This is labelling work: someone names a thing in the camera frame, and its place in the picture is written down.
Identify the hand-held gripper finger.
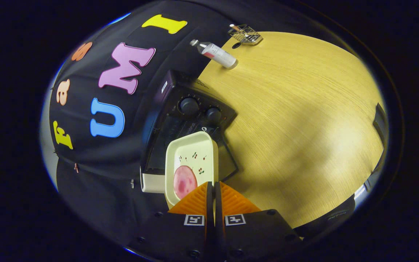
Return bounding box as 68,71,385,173
128,181,216,261
215,181,303,261

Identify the pink ham slice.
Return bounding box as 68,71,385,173
173,166,198,200

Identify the cream plate with cherry print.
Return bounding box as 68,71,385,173
165,131,219,207

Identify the black toaster oven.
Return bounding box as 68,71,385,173
140,70,239,182

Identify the black backdrop cloth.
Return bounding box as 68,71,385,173
48,0,239,241

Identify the clear bottle with label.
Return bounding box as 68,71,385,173
190,39,239,70

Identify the wire mesh holder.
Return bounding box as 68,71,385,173
228,24,263,46

